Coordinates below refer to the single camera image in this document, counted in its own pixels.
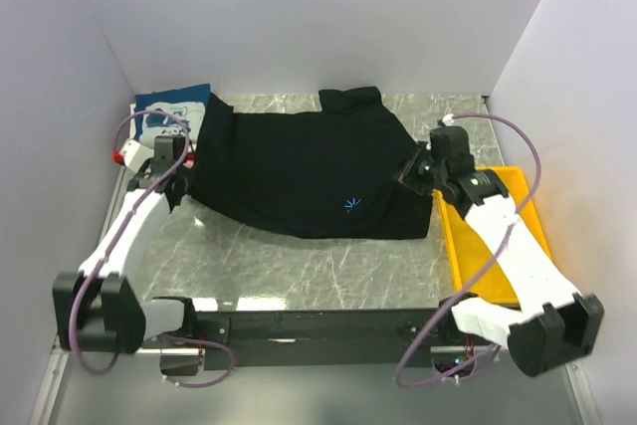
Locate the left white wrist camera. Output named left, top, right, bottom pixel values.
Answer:
left=111, top=139, right=153, bottom=172

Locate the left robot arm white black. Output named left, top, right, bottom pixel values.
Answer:
left=52, top=136, right=199, bottom=354

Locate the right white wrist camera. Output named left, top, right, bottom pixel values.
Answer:
left=437, top=113, right=456, bottom=127

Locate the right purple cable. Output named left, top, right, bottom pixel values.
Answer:
left=395, top=113, right=542, bottom=389

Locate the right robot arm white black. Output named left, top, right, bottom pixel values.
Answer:
left=398, top=125, right=604, bottom=377

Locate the black t shirt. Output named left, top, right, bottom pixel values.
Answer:
left=189, top=87, right=432, bottom=240

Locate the yellow plastic tray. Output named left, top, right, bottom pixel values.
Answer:
left=434, top=166, right=530, bottom=308

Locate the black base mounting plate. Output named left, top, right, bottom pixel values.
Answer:
left=138, top=309, right=494, bottom=377

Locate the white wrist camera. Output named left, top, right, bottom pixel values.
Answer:
left=437, top=113, right=456, bottom=127
left=111, top=139, right=153, bottom=172

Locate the blue mickey print t shirt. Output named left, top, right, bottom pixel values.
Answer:
left=130, top=84, right=211, bottom=147

